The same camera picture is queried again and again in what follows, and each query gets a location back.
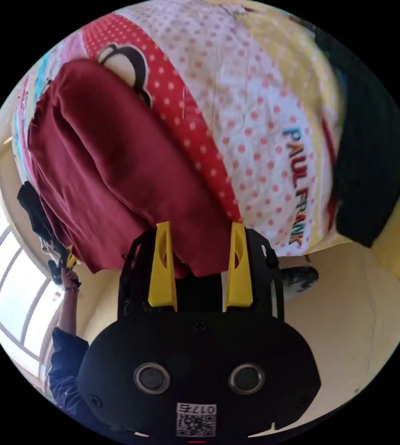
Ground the pile of clothes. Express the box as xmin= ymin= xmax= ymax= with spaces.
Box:
xmin=311 ymin=19 xmax=400 ymax=248

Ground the person's left hand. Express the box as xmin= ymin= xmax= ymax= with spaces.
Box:
xmin=60 ymin=269 xmax=82 ymax=293

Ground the person's body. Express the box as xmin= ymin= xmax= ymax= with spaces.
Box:
xmin=46 ymin=326 xmax=93 ymax=423

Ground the black garment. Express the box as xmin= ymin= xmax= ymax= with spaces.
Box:
xmin=16 ymin=182 xmax=65 ymax=252

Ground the red thermal shirt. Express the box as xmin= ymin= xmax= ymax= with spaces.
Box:
xmin=27 ymin=58 xmax=246 ymax=280

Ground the person's left forearm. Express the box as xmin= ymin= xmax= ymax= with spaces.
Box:
xmin=57 ymin=290 xmax=80 ymax=337

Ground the window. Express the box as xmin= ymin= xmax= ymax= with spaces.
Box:
xmin=0 ymin=180 xmax=63 ymax=385

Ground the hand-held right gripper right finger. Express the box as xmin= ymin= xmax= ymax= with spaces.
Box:
xmin=222 ymin=222 xmax=255 ymax=312

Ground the bed with printed dotted sheet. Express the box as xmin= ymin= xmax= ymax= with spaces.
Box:
xmin=11 ymin=0 xmax=400 ymax=293

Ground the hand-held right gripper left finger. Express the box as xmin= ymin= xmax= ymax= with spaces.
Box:
xmin=148 ymin=221 xmax=178 ymax=311

